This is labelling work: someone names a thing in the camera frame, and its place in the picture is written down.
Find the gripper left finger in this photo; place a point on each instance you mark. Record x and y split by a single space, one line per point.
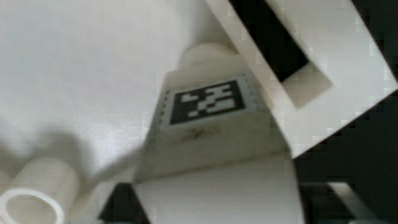
122 211

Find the white square tabletop part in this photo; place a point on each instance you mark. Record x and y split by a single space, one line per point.
87 52

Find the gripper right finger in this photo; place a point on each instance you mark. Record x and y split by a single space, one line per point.
332 204

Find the white table leg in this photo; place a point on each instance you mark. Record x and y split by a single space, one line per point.
215 176

